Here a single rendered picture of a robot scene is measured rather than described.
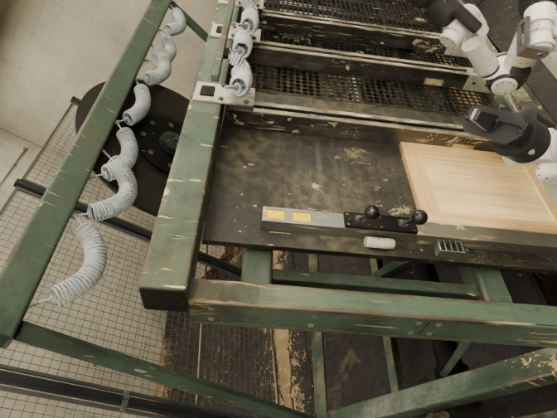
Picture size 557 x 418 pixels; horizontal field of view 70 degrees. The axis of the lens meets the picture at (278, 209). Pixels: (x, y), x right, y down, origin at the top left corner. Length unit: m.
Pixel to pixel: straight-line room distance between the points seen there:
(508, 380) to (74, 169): 1.60
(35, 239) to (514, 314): 1.30
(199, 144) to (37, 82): 6.42
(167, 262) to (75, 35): 6.21
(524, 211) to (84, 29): 6.30
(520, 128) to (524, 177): 0.74
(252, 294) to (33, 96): 6.93
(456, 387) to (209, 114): 1.24
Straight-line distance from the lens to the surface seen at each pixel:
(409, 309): 0.97
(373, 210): 0.97
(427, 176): 1.35
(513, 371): 1.55
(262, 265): 1.04
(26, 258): 1.34
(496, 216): 1.35
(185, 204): 0.98
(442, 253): 1.15
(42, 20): 7.04
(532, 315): 1.14
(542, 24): 1.19
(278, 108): 1.35
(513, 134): 0.82
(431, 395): 1.68
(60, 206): 1.45
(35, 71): 7.40
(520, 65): 1.54
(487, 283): 1.24
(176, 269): 0.87
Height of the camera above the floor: 2.16
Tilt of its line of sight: 27 degrees down
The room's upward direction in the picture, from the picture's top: 62 degrees counter-clockwise
